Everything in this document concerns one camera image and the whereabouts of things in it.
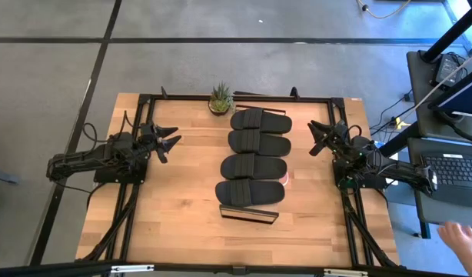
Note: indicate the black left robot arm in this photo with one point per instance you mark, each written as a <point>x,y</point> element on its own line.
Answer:
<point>86,159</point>

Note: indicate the small dark flat object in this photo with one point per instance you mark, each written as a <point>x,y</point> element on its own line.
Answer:
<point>3,179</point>

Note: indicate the black rubber slide sandal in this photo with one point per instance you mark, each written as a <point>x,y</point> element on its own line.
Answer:
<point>259,143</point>
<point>263,121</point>
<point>255,166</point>
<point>251,192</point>

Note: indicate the black keyboard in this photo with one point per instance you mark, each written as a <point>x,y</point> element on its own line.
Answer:
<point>455,173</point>

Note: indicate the grey keyboard desk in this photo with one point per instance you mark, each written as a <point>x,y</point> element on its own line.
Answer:
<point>432,215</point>

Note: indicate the succulent plant in dark pot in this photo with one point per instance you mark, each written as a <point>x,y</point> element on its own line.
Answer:
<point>220,104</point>

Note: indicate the wooden shelf with black frame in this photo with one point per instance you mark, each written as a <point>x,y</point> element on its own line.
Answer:
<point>247,214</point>

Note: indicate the black crossbar with silver brackets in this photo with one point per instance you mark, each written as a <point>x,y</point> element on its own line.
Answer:
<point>67,269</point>

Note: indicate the grey monitor desk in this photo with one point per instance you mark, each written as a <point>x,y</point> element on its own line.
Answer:
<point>416,77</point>

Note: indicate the black aluminium rig frame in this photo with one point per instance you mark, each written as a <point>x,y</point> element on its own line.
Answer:
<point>259,99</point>

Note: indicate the dark monitor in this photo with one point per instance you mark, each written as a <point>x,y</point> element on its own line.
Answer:
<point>463,98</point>

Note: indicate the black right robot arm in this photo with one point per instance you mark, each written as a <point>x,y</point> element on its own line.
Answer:
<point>397,169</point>

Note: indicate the pink rubber slide sandal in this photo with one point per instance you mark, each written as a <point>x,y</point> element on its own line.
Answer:
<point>285,179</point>

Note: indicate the person's hand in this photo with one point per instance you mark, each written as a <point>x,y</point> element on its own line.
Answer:
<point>457,240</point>

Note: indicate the black slanted post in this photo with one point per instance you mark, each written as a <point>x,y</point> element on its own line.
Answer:
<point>451,34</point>

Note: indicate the black diagonal support beam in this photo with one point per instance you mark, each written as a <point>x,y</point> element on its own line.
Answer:
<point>399,139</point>

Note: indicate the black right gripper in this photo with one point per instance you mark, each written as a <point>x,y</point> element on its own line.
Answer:
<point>339,136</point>

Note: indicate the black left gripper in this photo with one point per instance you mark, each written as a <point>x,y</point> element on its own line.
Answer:
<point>148,138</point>

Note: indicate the black power adapter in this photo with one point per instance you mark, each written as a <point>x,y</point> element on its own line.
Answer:
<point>447,69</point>

